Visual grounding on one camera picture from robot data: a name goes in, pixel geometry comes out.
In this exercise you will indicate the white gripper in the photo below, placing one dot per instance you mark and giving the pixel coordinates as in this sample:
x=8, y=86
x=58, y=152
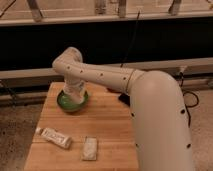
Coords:
x=75, y=89

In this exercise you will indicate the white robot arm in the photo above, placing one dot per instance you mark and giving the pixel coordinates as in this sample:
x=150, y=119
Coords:
x=158, y=112

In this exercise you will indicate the green ceramic bowl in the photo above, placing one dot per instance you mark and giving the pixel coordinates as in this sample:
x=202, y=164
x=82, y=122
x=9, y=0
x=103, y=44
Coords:
x=67, y=105

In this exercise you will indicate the dark red object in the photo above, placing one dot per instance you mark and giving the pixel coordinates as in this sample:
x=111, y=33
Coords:
x=112, y=90

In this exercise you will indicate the white toothpaste tube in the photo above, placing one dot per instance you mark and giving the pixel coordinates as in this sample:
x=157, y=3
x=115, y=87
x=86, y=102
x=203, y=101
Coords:
x=54, y=136

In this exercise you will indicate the wooden cutting board table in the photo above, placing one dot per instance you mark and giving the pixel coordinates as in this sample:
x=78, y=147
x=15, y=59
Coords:
x=104, y=117

